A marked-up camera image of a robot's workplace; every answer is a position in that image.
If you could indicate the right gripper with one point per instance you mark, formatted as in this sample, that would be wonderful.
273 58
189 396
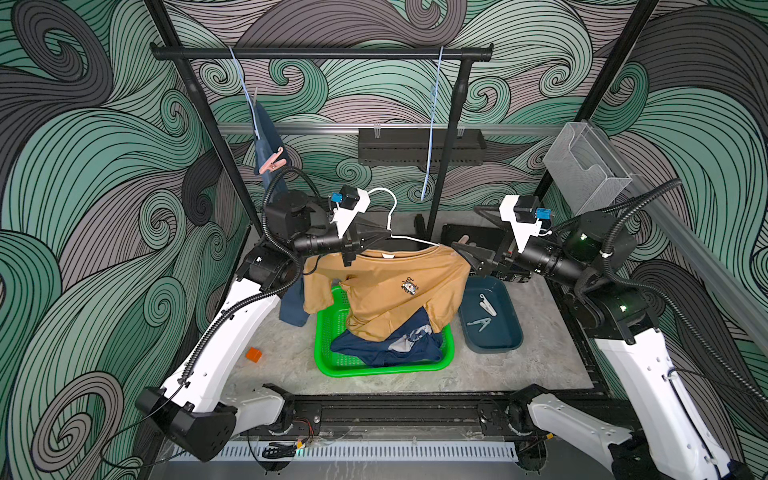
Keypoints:
491 262

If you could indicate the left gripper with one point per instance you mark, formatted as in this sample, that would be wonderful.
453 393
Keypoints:
356 236

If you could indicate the white wire hanger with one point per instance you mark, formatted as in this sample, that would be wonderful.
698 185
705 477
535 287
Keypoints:
390 213

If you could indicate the tan cartoon print t-shirt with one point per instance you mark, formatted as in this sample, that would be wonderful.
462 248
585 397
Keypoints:
384 289

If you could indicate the navy Mickey print t-shirt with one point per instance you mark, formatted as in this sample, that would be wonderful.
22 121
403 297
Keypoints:
413 342

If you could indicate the light blue wire hanger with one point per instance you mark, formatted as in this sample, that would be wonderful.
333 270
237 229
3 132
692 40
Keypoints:
433 113

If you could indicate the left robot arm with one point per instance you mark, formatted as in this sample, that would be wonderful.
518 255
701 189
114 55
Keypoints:
189 407

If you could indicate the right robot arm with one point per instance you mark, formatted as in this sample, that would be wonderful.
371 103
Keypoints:
673 440

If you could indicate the black ribbed case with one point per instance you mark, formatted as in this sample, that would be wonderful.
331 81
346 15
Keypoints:
484 237

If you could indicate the teal plastic tray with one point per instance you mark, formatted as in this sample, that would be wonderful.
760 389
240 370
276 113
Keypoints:
485 334

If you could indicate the green plastic basket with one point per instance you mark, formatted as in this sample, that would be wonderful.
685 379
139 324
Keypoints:
331 323

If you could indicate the orange small block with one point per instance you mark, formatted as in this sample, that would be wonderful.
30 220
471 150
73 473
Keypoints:
254 355

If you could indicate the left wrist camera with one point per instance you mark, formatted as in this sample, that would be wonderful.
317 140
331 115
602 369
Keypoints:
348 203

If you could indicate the clear mesh wall bin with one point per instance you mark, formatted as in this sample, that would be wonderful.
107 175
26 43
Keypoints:
586 168

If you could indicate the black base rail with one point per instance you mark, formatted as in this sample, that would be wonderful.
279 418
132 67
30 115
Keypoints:
492 413

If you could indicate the white slotted cable duct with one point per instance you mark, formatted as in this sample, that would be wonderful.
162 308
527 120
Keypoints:
402 451

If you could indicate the black clothes rack frame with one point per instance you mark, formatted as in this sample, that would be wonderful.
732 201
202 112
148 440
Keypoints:
467 57

